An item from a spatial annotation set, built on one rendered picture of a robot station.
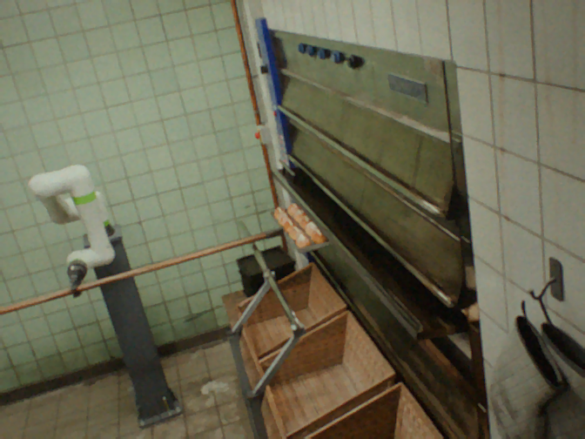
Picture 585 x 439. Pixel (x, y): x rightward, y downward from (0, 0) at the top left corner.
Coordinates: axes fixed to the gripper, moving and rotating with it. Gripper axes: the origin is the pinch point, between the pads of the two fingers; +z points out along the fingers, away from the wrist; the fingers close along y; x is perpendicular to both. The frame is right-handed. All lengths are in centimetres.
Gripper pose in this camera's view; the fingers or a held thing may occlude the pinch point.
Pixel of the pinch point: (75, 289)
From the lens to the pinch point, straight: 309.8
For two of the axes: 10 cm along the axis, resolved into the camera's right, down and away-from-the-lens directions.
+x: -9.4, 2.7, -1.9
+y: 1.9, 9.1, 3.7
